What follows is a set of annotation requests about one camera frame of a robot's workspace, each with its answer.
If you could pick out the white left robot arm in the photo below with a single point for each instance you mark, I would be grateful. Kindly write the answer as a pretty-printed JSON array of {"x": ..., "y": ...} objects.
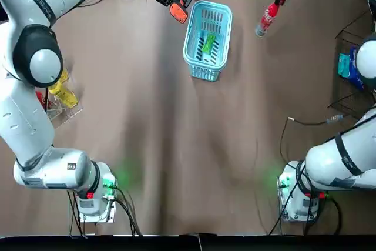
[{"x": 26, "y": 127}]

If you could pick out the orange black barcode scanner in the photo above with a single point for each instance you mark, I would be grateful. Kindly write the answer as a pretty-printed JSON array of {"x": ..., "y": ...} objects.
[{"x": 178, "y": 13}]

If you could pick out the green snack packet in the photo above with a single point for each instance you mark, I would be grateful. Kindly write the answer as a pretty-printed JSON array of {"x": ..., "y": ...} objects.
[{"x": 209, "y": 43}]

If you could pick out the red cola bottle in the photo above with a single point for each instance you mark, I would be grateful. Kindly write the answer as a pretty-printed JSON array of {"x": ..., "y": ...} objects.
[{"x": 267, "y": 18}]

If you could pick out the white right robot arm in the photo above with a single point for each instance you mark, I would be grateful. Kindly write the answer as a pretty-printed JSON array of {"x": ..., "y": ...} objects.
[{"x": 332, "y": 160}]

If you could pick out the blue cookie packet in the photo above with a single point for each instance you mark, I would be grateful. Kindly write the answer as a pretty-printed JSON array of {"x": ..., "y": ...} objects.
[{"x": 354, "y": 71}]

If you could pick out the yellow tea bottle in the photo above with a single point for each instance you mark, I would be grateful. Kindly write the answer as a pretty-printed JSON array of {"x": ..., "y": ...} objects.
[
  {"x": 64, "y": 96},
  {"x": 64, "y": 76}
]

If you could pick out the light blue plastic basket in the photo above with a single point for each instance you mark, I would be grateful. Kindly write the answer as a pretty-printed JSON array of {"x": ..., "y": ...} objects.
[{"x": 196, "y": 16}]

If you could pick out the teal wipes packet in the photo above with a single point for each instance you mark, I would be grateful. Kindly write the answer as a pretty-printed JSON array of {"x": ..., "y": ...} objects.
[{"x": 344, "y": 66}]

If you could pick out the clear acrylic bottle shelf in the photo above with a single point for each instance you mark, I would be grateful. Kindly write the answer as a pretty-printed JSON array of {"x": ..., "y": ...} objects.
[{"x": 73, "y": 113}]

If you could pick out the small red drink bottle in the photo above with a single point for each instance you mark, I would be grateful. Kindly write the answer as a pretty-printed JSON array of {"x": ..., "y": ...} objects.
[{"x": 40, "y": 98}]

